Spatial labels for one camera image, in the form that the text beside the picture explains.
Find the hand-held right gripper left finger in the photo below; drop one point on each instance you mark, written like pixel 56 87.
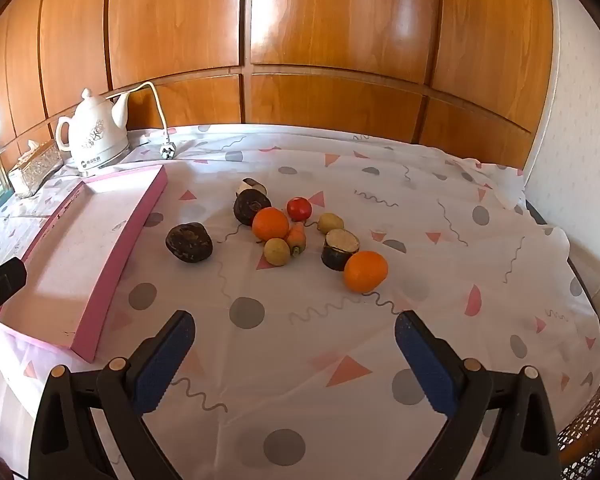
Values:
pixel 165 360

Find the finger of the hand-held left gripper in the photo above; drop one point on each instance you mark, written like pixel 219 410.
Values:
pixel 0 282

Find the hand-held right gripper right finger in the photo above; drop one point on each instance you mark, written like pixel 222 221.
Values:
pixel 425 365

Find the pink shallow tray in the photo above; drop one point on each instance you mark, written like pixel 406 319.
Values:
pixel 70 255

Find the orange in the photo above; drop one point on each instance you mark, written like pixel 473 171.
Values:
pixel 270 224
pixel 365 271

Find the cut dark tuber piece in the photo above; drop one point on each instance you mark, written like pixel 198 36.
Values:
pixel 337 252
pixel 252 186

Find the small yellow fruit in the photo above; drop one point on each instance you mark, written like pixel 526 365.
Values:
pixel 331 223
pixel 276 251

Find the small dark passion fruit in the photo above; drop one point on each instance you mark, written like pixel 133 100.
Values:
pixel 247 207

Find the small carrot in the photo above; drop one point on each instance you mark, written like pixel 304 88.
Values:
pixel 296 240

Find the red tomato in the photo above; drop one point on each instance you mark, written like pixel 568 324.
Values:
pixel 299 209

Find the white patterned tablecloth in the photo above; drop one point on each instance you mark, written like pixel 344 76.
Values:
pixel 280 350

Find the ornate cream tissue box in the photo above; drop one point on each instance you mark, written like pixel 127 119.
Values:
pixel 35 170

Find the white ceramic electric kettle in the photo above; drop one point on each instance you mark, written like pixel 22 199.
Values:
pixel 97 140

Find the wicker chair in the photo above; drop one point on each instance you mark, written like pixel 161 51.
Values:
pixel 595 410

